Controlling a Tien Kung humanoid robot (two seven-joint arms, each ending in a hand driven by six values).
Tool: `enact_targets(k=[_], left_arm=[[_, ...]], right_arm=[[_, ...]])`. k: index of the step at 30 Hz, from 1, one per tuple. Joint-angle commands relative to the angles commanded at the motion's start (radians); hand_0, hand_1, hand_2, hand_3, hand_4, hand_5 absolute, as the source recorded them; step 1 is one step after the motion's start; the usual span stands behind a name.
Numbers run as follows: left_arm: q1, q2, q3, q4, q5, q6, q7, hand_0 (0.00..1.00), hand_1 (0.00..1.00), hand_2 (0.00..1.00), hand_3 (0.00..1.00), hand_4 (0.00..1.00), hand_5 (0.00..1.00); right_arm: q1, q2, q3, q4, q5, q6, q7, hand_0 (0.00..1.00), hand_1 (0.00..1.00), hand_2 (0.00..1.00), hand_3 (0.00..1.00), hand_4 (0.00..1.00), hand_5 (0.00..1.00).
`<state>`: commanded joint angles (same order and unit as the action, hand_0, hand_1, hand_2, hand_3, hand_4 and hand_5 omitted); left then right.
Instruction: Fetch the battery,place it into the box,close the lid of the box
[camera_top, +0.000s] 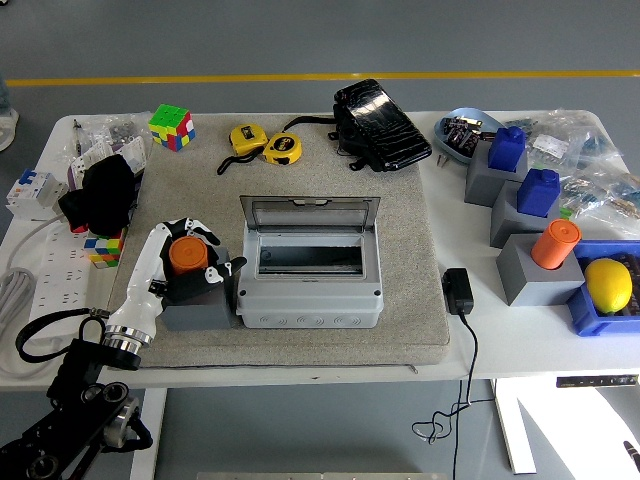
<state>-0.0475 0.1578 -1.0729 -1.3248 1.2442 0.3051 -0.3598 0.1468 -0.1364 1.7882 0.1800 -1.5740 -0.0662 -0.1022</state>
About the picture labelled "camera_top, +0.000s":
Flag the colourful puzzle cube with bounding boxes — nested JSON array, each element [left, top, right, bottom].
[[148, 103, 196, 153], [83, 230, 125, 270]]

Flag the black power adapter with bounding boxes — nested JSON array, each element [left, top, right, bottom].
[[441, 267, 475, 316]]

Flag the grey-brown mat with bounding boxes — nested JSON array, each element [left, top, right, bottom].
[[98, 112, 451, 371]]

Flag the white power strip cord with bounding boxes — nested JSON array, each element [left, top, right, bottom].
[[0, 344, 59, 380]]

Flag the black glossy pouch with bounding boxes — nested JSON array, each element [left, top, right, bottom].
[[287, 78, 434, 174]]

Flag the white circuit breaker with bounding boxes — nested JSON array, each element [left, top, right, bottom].
[[5, 168, 70, 221]]

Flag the transparent hinged box lid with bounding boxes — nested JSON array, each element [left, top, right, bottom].
[[239, 194, 383, 236]]

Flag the black table control panel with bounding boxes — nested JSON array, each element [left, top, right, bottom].
[[555, 373, 640, 389]]

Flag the grey electrical box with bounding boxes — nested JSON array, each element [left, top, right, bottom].
[[236, 230, 385, 330]]

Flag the person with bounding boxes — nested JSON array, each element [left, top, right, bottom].
[[0, 74, 21, 152]]

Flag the white table leg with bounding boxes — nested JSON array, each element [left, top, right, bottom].
[[492, 378, 537, 475], [128, 387, 169, 480]]

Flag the light blue bowl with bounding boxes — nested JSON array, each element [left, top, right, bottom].
[[432, 107, 506, 166]]

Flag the clear bags of components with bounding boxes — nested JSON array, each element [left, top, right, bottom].
[[504, 109, 640, 221]]

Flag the orange cylinder battery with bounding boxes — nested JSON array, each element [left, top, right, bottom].
[[167, 236, 210, 275], [530, 218, 583, 271]]

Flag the blue block battery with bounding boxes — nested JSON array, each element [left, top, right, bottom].
[[487, 125, 528, 174], [515, 168, 562, 219]]

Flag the dark small components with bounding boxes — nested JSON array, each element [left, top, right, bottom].
[[442, 115, 485, 152]]

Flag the black adapter cord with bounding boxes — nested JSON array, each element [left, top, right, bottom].
[[411, 312, 496, 480]]

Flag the yellow lemon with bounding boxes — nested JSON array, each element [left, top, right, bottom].
[[583, 258, 634, 316]]

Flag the black cloth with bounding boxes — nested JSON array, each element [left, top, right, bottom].
[[58, 153, 139, 236]]

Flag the yellow tape measure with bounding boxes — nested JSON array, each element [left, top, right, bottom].
[[216, 123, 269, 176], [261, 130, 304, 166]]

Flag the clear bags of screws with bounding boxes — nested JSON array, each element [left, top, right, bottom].
[[52, 113, 154, 171]]

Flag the white plug packet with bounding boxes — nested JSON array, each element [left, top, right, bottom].
[[67, 135, 152, 189]]

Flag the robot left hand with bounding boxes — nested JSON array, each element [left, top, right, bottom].
[[107, 217, 247, 335]]

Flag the white power strip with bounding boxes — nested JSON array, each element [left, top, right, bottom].
[[25, 219, 94, 346]]

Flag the grey holder block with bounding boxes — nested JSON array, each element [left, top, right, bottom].
[[489, 179, 562, 250], [496, 232, 587, 308], [160, 247, 239, 331], [464, 142, 530, 207]]

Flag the blue plastic bin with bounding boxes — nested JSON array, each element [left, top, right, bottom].
[[566, 239, 640, 339]]

